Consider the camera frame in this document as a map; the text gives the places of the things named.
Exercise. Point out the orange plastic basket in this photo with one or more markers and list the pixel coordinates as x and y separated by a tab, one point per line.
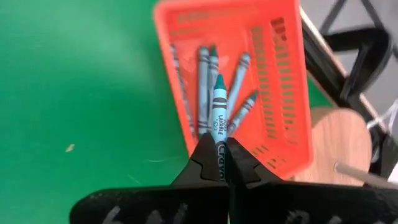
280	143

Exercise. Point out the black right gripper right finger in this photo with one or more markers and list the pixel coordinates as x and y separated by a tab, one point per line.
295	205

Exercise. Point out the small white paper scrap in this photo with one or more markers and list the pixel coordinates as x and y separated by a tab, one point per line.
70	148

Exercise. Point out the black frame bracket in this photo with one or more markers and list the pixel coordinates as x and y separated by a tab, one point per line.
379	59

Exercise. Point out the metal lamp stem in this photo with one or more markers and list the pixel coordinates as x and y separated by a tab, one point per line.
367	175

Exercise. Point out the wooden lamp base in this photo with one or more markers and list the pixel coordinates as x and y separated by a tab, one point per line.
335	140

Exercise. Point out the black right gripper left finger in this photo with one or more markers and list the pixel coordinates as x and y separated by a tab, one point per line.
155	205

